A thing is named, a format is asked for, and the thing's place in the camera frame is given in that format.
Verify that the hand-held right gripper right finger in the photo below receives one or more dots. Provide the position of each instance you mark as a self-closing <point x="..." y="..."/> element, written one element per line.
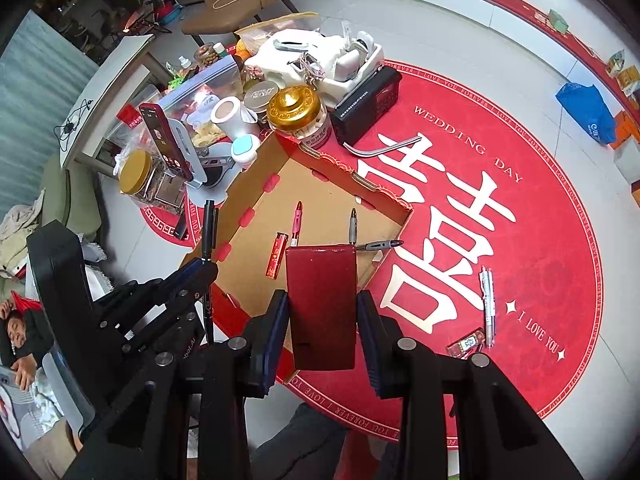
<point x="367" y="345"/>

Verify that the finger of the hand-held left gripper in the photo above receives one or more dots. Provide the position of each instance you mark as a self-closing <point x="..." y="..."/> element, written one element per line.
<point x="197" y="271"/>
<point x="187" y="317"/>

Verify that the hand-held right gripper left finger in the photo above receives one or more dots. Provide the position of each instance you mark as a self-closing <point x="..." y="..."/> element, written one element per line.
<point x="276" y="342"/>

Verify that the black capped pen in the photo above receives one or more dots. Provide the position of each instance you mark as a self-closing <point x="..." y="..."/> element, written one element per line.
<point x="208" y="225"/>

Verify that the small dark red box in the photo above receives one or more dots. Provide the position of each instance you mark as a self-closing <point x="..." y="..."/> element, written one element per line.
<point x="322" y="310"/>

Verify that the red lighter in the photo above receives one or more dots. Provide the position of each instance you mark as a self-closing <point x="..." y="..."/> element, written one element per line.
<point x="276" y="256"/>

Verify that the dark translucent pen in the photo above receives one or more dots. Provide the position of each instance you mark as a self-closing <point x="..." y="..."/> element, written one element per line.
<point x="380" y="246"/>

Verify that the small printed packet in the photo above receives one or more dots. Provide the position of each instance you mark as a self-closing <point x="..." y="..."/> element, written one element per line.
<point x="467" y="342"/>

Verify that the red gel pen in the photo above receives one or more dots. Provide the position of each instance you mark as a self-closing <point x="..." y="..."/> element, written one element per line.
<point x="297" y="222"/>

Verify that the grey pen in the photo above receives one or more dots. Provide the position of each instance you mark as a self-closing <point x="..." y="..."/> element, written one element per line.
<point x="352" y="225"/>

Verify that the white pen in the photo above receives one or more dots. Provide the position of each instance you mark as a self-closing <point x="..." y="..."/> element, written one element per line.
<point x="492" y="310"/>
<point x="483" y="290"/>

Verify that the cardboard box with red trim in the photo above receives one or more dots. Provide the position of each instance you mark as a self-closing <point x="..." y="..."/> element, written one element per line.
<point x="320" y="200"/>

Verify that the pale crumpled cloth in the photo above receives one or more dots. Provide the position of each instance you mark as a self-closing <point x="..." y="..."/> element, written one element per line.
<point x="22" y="230"/>

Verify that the green sofa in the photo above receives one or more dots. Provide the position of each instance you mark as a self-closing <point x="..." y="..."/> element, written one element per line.
<point x="65" y="195"/>

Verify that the person's dark trouser leg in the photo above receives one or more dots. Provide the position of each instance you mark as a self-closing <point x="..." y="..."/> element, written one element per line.
<point x="300" y="440"/>

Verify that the white phone stand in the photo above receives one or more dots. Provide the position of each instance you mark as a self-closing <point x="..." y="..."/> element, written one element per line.
<point x="210" y="170"/>

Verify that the jar with plain gold lid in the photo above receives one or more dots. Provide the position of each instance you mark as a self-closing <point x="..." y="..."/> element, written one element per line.
<point x="137" y="175"/>

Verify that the white and blue small device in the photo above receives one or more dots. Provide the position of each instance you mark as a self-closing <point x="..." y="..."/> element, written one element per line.
<point x="245" y="150"/>

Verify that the phone with red case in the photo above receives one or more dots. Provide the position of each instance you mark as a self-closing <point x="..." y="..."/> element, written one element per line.
<point x="161" y="140"/>

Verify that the white paper cup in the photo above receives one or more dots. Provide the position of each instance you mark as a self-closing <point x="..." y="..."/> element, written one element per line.
<point x="227" y="117"/>

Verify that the round red printed mat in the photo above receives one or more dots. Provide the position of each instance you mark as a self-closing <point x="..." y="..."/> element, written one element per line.
<point x="525" y="260"/>

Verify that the round metal tin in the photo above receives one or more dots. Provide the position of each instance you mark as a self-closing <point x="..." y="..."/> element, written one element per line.
<point x="260" y="95"/>

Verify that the jar with ornate gold lid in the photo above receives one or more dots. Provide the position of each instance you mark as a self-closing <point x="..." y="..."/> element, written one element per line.
<point x="295" y="110"/>

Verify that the white side table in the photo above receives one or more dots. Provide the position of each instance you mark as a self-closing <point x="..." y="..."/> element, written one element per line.
<point x="110" y="85"/>

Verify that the bent metal tube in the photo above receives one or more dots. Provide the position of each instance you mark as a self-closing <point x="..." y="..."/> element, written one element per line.
<point x="385" y="147"/>

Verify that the clear jar of nuts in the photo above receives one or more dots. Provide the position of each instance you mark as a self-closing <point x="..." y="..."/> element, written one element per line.
<point x="204" y="56"/>

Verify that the white tissue box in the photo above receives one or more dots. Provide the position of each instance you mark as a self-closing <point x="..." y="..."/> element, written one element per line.
<point x="287" y="57"/>

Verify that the black radio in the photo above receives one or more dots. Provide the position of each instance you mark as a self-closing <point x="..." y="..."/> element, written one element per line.
<point x="367" y="105"/>

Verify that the yellow snack bag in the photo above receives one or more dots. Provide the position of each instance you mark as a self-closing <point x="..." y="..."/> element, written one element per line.
<point x="280" y="27"/>

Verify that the white storage tray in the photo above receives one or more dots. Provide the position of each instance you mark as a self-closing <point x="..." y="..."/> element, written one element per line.
<point x="360" y="67"/>

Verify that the white carton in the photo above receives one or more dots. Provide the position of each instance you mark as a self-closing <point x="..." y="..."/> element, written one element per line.
<point x="629" y="160"/>

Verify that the blue plastic bag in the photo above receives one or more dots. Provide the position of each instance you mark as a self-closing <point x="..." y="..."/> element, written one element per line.
<point x="590" y="110"/>

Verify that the orange carton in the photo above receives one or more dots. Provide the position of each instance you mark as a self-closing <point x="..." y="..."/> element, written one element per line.
<point x="627" y="130"/>

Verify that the small green box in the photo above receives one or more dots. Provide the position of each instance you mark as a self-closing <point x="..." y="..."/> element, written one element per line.
<point x="558" y="21"/>

